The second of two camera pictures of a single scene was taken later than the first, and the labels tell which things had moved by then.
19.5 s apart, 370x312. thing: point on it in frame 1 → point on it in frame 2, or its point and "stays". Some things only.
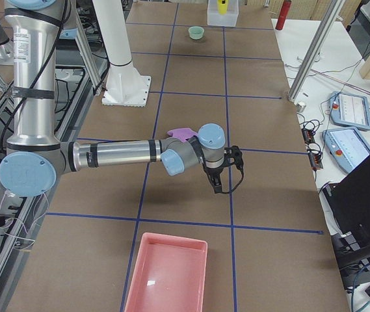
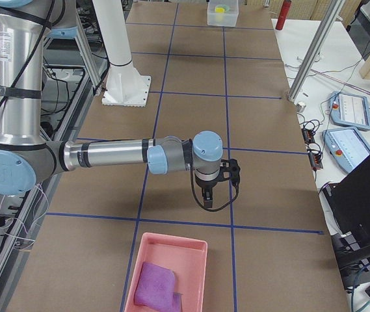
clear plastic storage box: x=222 y=12 stays
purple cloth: x=182 y=134 → x=155 y=288
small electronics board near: x=315 y=159 stays
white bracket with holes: x=125 y=87 stays
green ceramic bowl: x=196 y=32 → x=225 y=7
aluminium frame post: x=327 y=26 stays
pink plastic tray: x=170 y=275 stays
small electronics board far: x=308 y=134 stays
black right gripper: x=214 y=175 → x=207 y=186
